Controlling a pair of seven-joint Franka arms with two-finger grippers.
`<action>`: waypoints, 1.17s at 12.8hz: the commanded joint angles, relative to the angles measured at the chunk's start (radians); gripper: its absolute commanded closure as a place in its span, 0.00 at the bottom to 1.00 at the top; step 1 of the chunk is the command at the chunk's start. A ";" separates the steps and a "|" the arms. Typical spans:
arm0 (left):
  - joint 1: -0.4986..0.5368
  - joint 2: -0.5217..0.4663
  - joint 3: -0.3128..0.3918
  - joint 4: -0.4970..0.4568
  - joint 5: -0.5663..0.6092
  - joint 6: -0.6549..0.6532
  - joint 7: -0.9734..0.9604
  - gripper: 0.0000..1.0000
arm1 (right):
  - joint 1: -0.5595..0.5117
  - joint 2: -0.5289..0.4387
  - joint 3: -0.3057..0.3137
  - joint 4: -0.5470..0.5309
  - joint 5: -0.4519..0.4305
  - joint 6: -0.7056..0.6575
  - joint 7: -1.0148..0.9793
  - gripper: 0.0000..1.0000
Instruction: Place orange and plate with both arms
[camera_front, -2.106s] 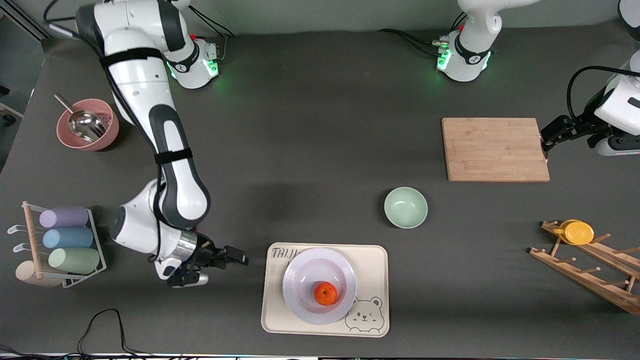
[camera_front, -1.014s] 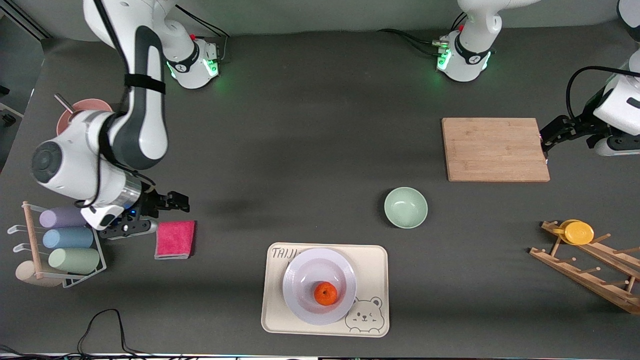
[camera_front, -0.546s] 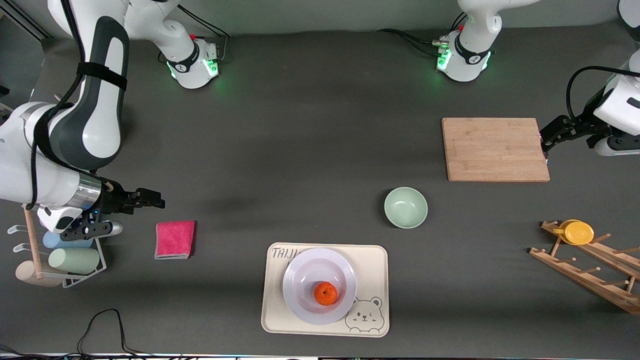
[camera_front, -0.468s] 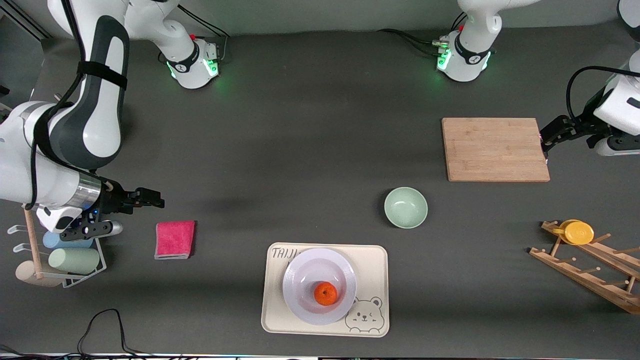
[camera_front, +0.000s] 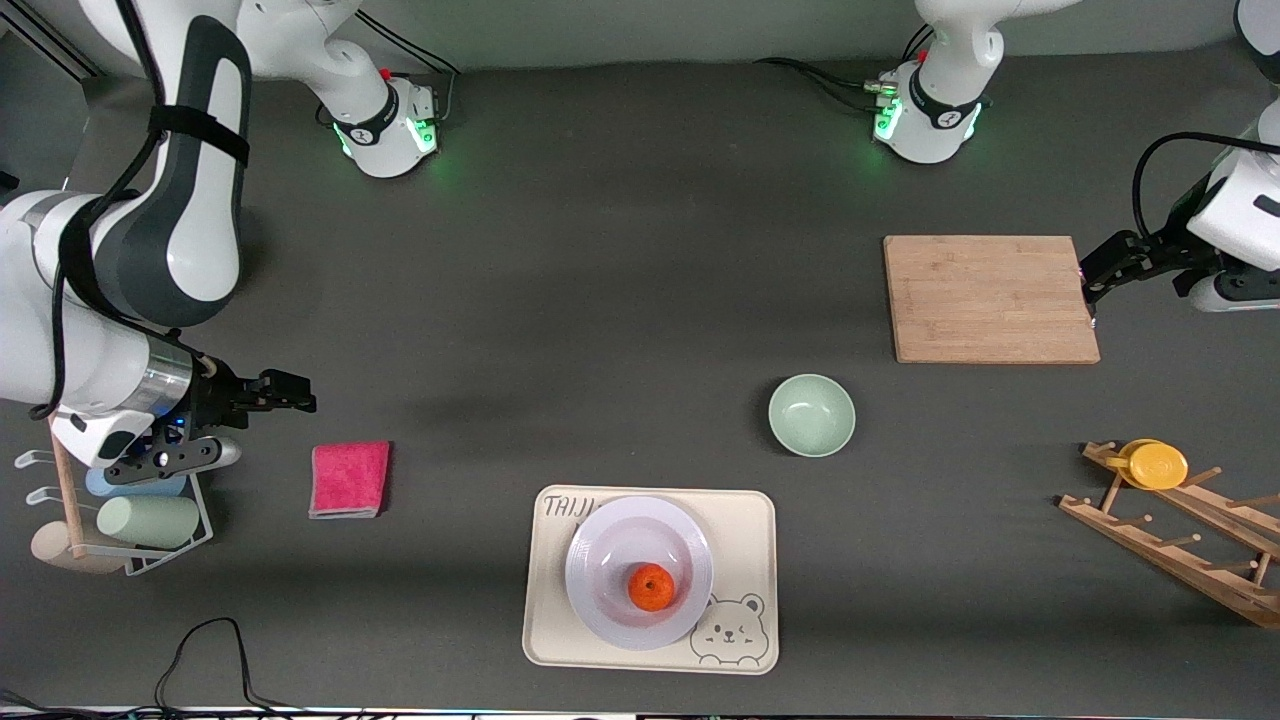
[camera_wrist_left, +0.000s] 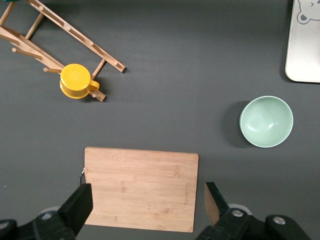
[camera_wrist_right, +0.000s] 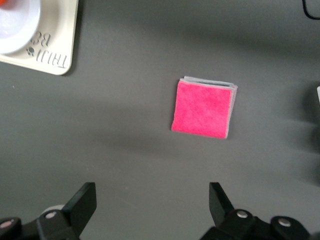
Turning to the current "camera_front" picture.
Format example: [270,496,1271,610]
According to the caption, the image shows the orange fruit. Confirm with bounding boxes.
[628,562,675,612]

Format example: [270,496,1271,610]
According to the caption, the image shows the white wire cup rack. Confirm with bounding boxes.
[14,448,214,578]

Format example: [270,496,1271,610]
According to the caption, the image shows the yellow mug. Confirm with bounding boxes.
[1105,438,1190,491]

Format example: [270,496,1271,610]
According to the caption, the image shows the black right arm base cable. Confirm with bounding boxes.
[355,10,476,131]

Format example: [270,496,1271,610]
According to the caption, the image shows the green cup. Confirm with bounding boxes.
[96,494,202,550]

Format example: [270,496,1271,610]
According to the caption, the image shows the pink folded cloth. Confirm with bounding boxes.
[308,441,392,520]

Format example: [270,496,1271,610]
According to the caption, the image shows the light green bowl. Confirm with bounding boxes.
[768,373,857,459]

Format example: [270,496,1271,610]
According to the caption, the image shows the black cable on table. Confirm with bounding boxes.
[0,617,341,720]

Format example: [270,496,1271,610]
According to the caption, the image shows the wooden cutting board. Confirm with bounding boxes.
[883,235,1101,365]

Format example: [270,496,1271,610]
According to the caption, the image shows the black right arm wrist cable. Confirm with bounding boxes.
[30,0,166,421]

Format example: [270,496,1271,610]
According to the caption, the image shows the black arm base cable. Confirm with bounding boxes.
[755,57,896,111]
[355,10,476,131]

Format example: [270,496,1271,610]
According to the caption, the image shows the blue cup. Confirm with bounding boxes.
[85,465,191,499]

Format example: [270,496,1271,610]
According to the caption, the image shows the wooden mug rack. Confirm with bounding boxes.
[1058,441,1280,630]

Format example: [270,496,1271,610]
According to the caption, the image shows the white round plate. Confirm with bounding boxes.
[564,495,715,652]

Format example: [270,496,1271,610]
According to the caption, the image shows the black left arm base cable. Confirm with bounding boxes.
[755,57,896,111]

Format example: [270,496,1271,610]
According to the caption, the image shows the beige bear print tray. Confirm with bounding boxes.
[521,485,780,676]

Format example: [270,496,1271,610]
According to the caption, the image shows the wooden pole stand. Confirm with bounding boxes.
[30,420,129,577]

